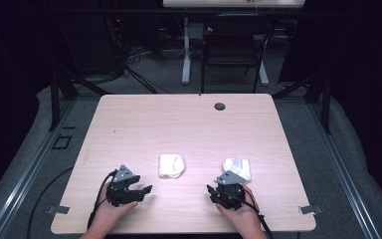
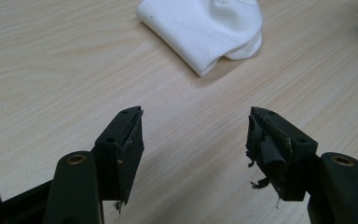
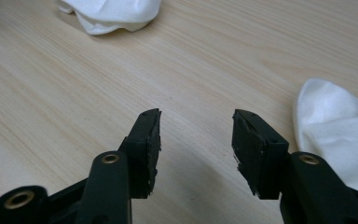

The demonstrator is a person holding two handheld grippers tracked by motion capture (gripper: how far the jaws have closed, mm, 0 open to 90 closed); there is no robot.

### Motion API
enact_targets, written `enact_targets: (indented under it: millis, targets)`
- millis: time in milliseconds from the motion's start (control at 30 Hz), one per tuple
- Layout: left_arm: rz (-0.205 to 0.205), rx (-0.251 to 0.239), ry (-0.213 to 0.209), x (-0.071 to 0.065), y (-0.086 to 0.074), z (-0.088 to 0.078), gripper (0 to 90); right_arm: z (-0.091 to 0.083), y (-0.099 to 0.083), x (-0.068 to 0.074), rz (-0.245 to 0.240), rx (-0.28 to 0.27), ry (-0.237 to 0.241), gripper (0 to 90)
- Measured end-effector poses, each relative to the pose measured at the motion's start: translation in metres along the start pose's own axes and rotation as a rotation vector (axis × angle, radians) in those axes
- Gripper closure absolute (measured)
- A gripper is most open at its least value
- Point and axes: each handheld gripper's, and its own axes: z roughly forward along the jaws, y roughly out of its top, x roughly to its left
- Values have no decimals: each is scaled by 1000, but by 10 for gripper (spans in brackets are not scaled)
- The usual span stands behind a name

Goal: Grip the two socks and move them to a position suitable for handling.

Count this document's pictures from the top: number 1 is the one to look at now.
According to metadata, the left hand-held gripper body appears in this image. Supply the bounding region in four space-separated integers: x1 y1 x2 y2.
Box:
105 164 146 208

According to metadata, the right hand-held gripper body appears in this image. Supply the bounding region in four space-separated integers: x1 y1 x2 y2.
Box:
211 169 248 211

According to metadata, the white sock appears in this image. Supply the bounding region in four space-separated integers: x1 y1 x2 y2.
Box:
221 157 254 183
158 153 187 180

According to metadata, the person's left hand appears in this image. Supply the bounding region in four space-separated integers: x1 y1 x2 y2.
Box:
92 182 139 231

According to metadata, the person's right hand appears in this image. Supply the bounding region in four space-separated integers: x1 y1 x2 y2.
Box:
215 184 264 233

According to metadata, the white desk with white legs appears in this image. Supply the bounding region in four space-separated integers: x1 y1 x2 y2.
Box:
162 0 306 87

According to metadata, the black folding chair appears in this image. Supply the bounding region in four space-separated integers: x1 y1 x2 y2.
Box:
200 13 277 95

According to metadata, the left hand-held gripper black cable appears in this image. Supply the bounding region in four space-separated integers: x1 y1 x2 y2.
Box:
87 169 118 231

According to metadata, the hand-held gripper black cable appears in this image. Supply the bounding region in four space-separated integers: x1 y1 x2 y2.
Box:
225 193 276 239
87 169 118 231

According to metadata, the right hand-held gripper black cable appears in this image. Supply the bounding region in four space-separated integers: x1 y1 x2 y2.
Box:
225 193 276 239

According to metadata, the grey metal table bracket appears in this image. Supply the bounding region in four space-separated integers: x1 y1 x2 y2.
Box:
46 205 71 215
298 204 324 216

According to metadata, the thin black floor cable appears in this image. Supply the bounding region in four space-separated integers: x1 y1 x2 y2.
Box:
26 165 75 239

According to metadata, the aluminium floor rail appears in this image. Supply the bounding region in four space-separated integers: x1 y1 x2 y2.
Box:
307 102 382 239
0 99 78 239

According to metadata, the bundle of black cables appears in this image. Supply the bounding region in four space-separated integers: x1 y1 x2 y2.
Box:
103 14 174 96

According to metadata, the black metal frame post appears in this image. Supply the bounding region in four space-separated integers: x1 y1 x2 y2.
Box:
272 70 332 135
48 64 112 132

